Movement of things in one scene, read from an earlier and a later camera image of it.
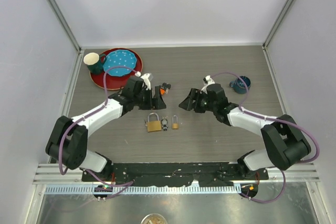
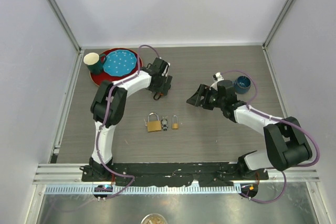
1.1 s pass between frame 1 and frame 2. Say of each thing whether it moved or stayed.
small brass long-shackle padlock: stayed
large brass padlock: stayed
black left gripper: moved
